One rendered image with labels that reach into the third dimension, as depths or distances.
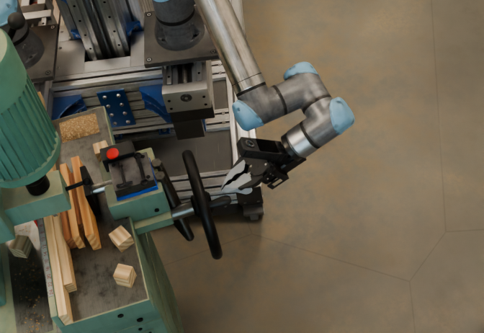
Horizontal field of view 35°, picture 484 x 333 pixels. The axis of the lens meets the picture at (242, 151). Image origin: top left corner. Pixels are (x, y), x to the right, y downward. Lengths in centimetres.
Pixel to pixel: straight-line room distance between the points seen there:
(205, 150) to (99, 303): 116
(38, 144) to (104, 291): 41
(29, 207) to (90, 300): 25
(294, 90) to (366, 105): 141
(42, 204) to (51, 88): 74
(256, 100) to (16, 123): 55
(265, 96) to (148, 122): 86
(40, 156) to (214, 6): 52
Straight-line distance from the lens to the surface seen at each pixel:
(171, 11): 221
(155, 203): 185
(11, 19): 159
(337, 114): 174
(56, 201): 177
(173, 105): 229
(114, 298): 178
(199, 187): 182
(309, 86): 178
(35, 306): 195
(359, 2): 357
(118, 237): 181
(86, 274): 183
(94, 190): 187
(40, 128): 157
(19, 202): 177
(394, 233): 283
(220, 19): 176
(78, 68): 246
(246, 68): 175
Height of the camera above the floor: 245
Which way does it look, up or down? 54 degrees down
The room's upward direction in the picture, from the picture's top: 10 degrees counter-clockwise
